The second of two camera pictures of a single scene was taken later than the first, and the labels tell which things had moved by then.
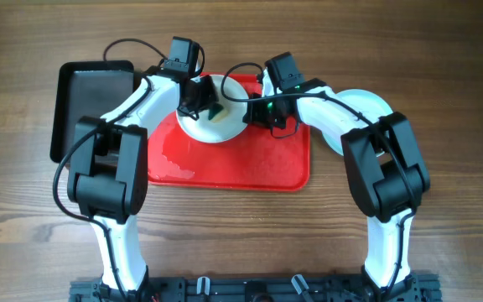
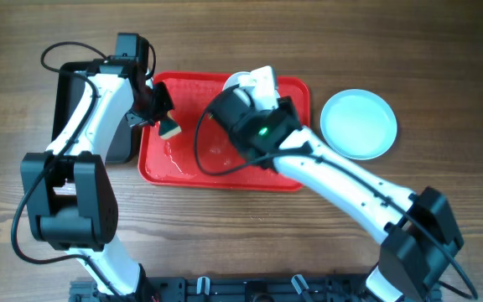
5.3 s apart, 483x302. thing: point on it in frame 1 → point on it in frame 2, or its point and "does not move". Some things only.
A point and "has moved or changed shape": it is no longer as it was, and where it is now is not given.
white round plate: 225,120 → 233,80
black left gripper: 206,85 → 167,105
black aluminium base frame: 260,289 does not move
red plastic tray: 258,159 does not move
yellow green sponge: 224,112 has moved or changed shape
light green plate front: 351,110 does not move
